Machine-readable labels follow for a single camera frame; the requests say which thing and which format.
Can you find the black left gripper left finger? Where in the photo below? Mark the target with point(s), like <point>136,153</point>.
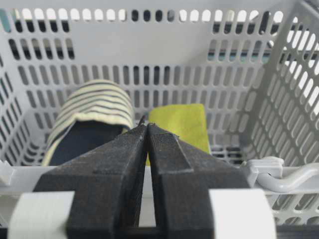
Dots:
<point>108,184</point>

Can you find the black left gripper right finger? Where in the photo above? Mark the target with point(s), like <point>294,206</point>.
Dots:
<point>181,178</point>

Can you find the yellow cloth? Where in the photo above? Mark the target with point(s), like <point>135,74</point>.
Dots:
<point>172,127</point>

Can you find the striped cream navy cloth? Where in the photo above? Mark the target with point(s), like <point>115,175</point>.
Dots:
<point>98,100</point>

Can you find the grey plastic shopping basket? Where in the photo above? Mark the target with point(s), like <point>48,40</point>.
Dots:
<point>252,64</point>

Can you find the grey basket handle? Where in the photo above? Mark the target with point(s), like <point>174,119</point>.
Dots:
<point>270,174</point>

